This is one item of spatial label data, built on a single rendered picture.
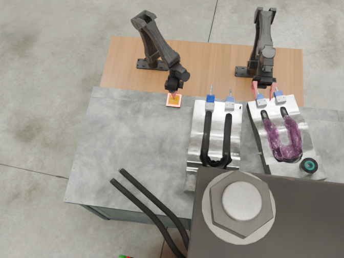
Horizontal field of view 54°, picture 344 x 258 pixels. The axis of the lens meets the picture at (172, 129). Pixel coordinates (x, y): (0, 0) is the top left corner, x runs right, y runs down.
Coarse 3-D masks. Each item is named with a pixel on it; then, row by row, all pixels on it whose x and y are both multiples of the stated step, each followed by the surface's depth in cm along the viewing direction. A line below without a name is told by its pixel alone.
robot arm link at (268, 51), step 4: (256, 48) 159; (264, 48) 148; (268, 48) 148; (272, 48) 148; (256, 52) 158; (264, 52) 148; (268, 52) 147; (272, 52) 147; (256, 56) 158; (260, 56) 157; (264, 56) 147; (268, 56) 147; (272, 56) 147; (260, 60) 152
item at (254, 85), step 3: (252, 81) 150; (255, 81) 150; (252, 84) 151; (255, 84) 150; (258, 84) 155; (261, 84) 154; (252, 87) 154; (255, 87) 150; (258, 87) 155; (261, 87) 155; (264, 87) 154; (252, 90) 154; (255, 90) 150; (255, 93) 150; (255, 96) 150; (255, 99) 151
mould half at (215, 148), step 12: (204, 108) 184; (216, 108) 183; (192, 120) 182; (216, 120) 181; (240, 120) 180; (192, 132) 179; (216, 132) 179; (240, 132) 178; (192, 144) 173; (216, 144) 173; (192, 156) 169; (216, 156) 168; (192, 168) 173; (228, 168) 168; (192, 180) 171; (192, 192) 173
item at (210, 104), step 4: (212, 84) 179; (212, 88) 180; (208, 96) 180; (212, 96) 180; (208, 100) 181; (212, 100) 181; (208, 104) 180; (212, 104) 180; (208, 108) 181; (212, 108) 180
